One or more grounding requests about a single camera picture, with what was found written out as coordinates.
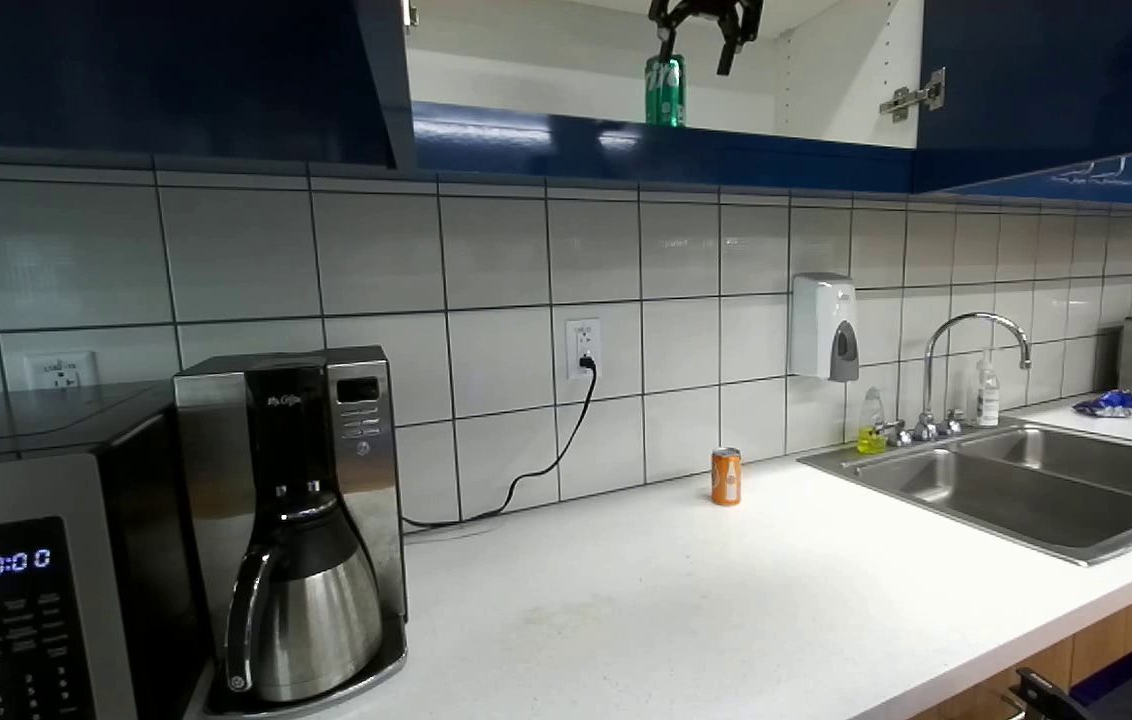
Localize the white wall outlet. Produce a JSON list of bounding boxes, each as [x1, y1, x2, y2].
[[562, 320, 601, 384]]

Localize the clear soap bottle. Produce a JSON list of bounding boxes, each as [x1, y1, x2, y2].
[[976, 358, 1001, 426]]

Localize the black power cord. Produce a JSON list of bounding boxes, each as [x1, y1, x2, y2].
[[398, 353, 601, 534]]

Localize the orange soda can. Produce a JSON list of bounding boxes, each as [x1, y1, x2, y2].
[[713, 448, 738, 509]]

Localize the silver cabinet hinge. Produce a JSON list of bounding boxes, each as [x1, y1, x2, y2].
[[881, 67, 948, 122]]

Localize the stainless steel double sink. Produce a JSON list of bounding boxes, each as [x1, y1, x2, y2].
[[812, 424, 1132, 563]]

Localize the green sprite can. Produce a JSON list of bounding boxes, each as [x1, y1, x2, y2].
[[644, 55, 685, 127]]

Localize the blue cabinet door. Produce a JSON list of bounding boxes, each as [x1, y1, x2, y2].
[[911, 0, 1132, 186]]

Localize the black microwave oven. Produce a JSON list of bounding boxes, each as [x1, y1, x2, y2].
[[0, 384, 206, 720]]

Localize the white soap dispenser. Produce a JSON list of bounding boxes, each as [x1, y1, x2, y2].
[[793, 275, 858, 384]]

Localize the white outlet behind microwave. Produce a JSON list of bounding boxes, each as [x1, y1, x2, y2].
[[27, 353, 94, 393]]

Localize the steel coffee carafe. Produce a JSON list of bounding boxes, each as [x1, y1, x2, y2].
[[218, 500, 383, 702]]

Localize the blue upper cabinet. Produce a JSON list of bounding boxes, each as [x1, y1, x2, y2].
[[0, 0, 1132, 204]]

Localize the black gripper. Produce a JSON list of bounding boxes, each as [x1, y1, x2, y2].
[[648, 0, 764, 77]]

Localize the chrome sink faucet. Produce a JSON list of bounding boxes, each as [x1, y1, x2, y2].
[[888, 309, 1033, 448]]

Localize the blue dish item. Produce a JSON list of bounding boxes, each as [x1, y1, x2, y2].
[[1072, 388, 1132, 421]]

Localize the stainless steel coffee maker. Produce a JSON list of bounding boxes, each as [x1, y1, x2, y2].
[[176, 343, 406, 716]]

